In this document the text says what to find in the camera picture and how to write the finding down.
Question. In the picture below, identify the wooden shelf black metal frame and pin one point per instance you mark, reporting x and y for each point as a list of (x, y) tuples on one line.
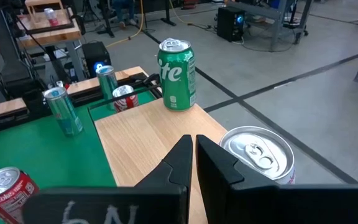
[(141, 140)]

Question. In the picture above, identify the white pink soda can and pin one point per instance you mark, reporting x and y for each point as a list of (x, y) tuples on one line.
[(256, 152)]

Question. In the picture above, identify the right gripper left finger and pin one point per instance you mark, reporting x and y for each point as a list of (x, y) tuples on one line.
[(172, 174)]

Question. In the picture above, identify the person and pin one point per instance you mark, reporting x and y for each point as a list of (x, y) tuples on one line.
[(120, 9)]

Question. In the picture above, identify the red Coca-Cola can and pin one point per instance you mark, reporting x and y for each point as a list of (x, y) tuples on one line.
[(126, 99), (5, 196)]

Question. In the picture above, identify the black stand foot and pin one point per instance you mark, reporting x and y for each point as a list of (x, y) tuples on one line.
[(167, 12), (106, 18)]

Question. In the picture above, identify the blue slim energy drink can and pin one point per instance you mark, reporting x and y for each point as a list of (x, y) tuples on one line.
[(64, 115), (107, 84)]

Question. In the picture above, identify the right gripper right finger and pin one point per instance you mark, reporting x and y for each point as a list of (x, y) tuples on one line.
[(222, 186)]

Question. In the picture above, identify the wooden workstation table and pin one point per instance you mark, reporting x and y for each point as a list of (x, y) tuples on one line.
[(48, 35)]

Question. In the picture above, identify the green Sprite can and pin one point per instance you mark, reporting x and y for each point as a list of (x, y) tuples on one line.
[(176, 81)]

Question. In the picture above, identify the green table mat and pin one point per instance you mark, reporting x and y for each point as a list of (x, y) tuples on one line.
[(42, 155)]

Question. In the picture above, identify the small wooden shelf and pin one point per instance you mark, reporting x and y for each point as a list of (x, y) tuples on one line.
[(42, 2)]

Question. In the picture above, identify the red white can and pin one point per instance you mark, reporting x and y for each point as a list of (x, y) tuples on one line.
[(51, 17)]

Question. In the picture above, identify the black computer tower blue light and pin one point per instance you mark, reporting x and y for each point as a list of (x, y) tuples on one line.
[(95, 54), (228, 25)]

